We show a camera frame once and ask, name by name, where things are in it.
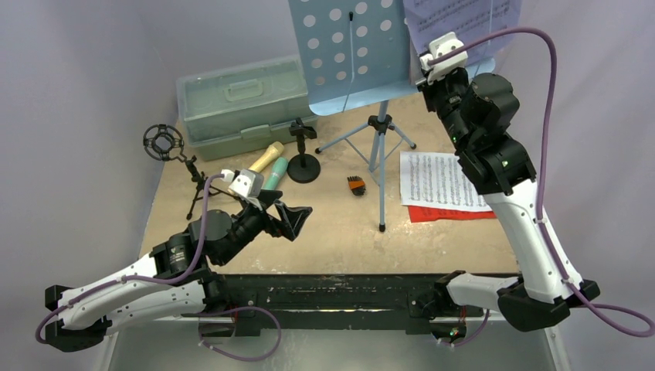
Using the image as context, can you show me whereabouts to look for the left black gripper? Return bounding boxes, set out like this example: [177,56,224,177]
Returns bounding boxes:
[218,189,311,265]

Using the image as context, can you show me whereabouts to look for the mint green microphone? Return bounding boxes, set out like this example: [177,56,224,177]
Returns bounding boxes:
[262,157,289,190]

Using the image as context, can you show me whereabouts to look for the black round-base microphone stand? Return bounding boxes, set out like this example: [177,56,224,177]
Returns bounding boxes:
[287,118,321,184]

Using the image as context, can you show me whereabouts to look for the cream yellow microphone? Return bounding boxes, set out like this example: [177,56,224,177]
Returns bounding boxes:
[249,141,284,172]

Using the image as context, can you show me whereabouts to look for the lavender sheet music page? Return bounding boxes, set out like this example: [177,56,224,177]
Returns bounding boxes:
[403,0,523,56]

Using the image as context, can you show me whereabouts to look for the white sheet music page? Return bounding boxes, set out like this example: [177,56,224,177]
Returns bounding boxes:
[399,151,490,212]

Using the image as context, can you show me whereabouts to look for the light blue music stand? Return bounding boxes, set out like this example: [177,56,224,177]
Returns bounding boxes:
[288,0,416,232]

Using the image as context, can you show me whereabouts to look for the red sheet music page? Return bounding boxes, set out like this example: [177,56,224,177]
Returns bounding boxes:
[408,206,496,223]

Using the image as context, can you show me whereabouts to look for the black tripod microphone stand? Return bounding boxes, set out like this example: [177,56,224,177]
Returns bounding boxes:
[142,124,236,220]

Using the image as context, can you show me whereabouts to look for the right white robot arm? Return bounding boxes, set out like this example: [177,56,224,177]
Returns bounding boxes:
[418,68,600,332]

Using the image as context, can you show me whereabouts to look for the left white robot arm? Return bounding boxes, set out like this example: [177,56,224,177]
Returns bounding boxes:
[35,191,313,352]

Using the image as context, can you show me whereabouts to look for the orange black hex key set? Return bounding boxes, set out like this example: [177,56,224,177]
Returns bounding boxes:
[347,175,366,196]

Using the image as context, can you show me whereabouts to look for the grey-green plastic toolbox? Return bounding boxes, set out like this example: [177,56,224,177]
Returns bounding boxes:
[176,55,318,162]

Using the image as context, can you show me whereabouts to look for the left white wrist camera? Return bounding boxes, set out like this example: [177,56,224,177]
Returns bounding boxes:
[219,169,264,209]

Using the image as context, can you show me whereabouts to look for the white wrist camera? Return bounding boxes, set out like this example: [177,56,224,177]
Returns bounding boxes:
[219,169,264,209]
[419,32,468,85]

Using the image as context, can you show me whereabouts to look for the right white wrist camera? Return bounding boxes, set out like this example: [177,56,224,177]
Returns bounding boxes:
[419,32,468,85]

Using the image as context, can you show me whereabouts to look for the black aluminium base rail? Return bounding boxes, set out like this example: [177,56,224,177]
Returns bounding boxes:
[104,274,569,339]

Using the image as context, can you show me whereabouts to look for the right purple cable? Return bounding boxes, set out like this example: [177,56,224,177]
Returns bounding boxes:
[427,26,655,339]

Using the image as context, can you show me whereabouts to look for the purple cable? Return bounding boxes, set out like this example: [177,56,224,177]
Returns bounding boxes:
[427,26,655,339]
[34,175,284,362]

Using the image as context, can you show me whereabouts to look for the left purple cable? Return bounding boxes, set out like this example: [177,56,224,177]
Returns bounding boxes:
[34,175,284,362]

